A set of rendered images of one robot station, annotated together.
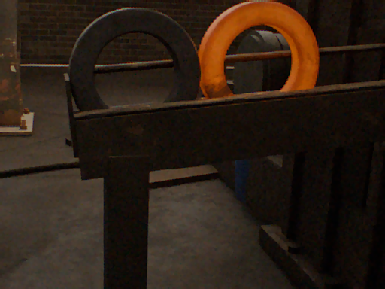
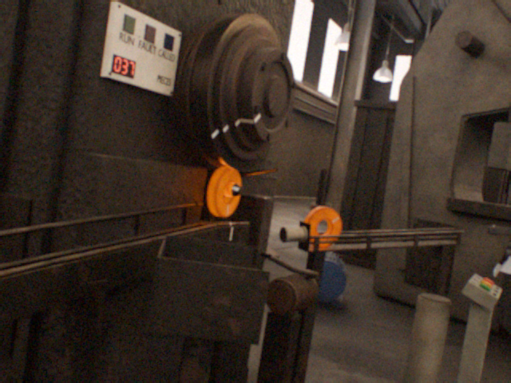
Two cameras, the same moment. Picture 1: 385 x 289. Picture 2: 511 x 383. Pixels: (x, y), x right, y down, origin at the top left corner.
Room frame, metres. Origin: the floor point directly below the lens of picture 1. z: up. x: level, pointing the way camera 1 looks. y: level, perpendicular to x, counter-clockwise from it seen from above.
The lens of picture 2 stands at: (-0.15, 0.17, 0.91)
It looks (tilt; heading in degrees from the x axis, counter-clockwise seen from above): 3 degrees down; 314
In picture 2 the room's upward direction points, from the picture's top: 9 degrees clockwise
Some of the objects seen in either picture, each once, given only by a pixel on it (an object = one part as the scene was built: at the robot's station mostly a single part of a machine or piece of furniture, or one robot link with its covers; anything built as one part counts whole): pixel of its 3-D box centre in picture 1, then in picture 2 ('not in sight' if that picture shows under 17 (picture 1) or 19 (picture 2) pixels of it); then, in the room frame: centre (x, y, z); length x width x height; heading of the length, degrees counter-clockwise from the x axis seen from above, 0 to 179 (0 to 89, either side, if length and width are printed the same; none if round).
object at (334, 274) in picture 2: not in sight; (324, 276); (2.06, -3.01, 0.17); 0.57 x 0.31 x 0.34; 126
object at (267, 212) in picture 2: not in sight; (252, 228); (1.13, -1.18, 0.68); 0.11 x 0.08 x 0.24; 16
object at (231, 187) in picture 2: not in sight; (216, 187); (1.09, -0.95, 0.82); 0.17 x 0.04 x 0.04; 16
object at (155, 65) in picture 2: not in sight; (144, 53); (1.06, -0.60, 1.15); 0.26 x 0.02 x 0.18; 106
